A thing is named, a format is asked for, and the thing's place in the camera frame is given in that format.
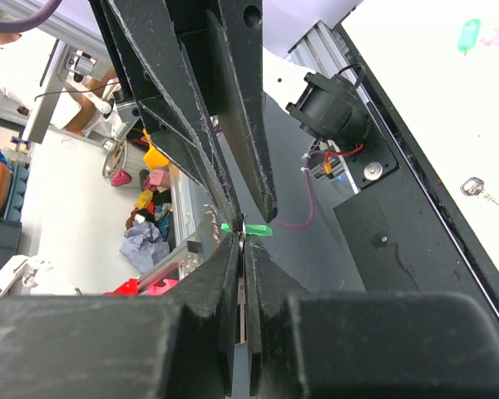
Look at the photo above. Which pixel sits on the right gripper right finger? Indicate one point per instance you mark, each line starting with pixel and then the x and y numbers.
pixel 363 345

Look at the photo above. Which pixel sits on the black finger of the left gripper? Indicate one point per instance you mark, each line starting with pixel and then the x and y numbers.
pixel 235 29

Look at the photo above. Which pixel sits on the white head key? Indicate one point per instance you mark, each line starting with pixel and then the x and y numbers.
pixel 475 187

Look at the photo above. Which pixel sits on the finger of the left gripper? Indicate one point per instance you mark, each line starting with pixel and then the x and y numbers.
pixel 163 83

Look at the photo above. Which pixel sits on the green tag with key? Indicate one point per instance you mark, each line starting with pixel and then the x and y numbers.
pixel 239 302

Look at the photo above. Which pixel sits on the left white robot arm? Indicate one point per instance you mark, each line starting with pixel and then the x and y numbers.
pixel 198 72

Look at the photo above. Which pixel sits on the green tag left key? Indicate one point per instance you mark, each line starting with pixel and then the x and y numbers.
pixel 473 33

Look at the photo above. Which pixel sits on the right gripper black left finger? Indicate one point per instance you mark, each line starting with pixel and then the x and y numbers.
pixel 177 345

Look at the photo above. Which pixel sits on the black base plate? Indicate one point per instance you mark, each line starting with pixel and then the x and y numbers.
pixel 402 233

